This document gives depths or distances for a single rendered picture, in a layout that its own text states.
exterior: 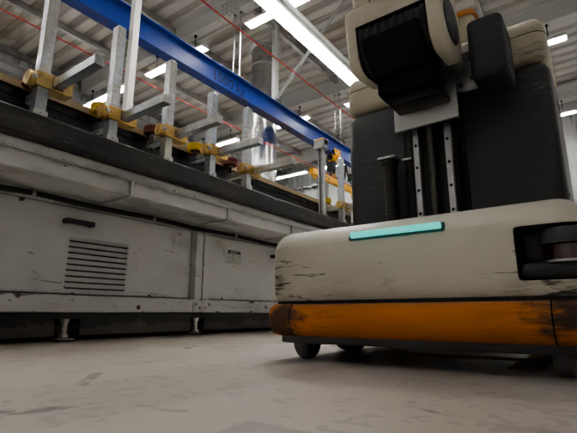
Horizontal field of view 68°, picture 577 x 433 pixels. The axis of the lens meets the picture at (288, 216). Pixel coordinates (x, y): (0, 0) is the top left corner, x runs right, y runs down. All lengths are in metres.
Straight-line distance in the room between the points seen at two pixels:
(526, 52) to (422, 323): 0.74
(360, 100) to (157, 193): 0.88
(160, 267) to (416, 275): 1.44
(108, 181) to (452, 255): 1.24
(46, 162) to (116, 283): 0.59
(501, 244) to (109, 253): 1.51
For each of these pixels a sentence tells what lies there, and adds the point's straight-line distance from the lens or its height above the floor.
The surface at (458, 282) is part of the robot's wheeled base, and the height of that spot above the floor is 0.15.
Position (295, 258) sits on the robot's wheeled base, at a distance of 0.94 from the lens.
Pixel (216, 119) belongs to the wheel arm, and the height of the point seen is 0.82.
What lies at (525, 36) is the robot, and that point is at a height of 0.76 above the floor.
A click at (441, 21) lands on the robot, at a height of 0.69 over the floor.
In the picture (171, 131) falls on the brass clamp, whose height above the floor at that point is 0.83.
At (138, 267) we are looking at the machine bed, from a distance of 1.98.
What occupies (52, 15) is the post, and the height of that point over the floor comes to 1.06.
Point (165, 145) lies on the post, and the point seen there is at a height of 0.76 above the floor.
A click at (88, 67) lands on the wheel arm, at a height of 0.81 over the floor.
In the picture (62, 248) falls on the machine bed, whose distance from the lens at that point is 1.81.
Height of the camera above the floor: 0.10
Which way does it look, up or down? 13 degrees up
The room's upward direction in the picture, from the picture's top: straight up
